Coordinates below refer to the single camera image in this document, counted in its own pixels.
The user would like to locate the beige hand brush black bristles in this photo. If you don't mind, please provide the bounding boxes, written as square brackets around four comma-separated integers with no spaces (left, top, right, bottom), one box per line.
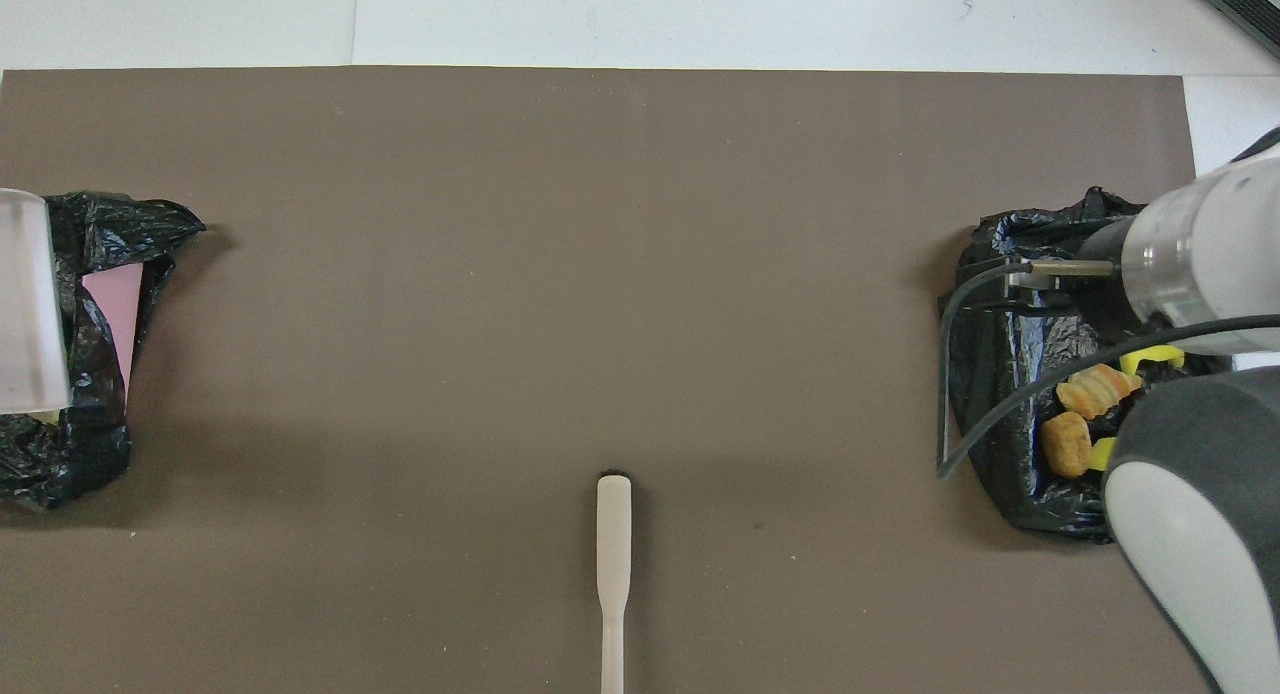
[596,474,633,694]

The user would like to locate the brown bread nugget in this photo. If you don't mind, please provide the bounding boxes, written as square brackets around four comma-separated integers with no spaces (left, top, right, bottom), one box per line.
[1039,412,1093,479]

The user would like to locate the dark ribbed panel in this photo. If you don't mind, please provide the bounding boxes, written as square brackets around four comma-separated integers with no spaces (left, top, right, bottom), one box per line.
[1192,0,1280,60]

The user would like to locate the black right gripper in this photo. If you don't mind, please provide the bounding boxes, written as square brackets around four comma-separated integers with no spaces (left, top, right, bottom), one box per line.
[990,214,1151,325]

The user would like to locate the black trash bag bin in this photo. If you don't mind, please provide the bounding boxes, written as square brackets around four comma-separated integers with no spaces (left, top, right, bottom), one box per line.
[938,186,1226,545]

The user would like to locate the notched yellow sponge piece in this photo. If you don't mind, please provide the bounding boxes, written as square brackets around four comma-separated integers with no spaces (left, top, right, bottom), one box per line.
[1118,344,1187,375]

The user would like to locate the pink bin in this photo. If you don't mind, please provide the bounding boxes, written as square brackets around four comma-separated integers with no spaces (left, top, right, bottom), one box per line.
[80,264,146,400]

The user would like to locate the black bag over pink bin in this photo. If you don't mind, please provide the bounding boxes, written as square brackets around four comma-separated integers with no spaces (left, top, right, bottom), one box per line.
[0,192,208,510]

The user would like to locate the beige plastic dustpan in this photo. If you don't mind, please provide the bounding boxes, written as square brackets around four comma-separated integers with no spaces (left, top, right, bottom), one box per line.
[0,187,73,415]

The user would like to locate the brown table mat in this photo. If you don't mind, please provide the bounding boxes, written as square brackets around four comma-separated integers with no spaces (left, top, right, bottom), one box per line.
[0,66,1253,694]

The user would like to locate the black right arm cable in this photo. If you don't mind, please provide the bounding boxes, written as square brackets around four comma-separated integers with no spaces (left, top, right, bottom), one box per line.
[936,258,1280,481]

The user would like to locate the orange striped bread piece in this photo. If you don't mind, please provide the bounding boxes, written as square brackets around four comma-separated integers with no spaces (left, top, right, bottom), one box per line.
[1057,364,1143,420]

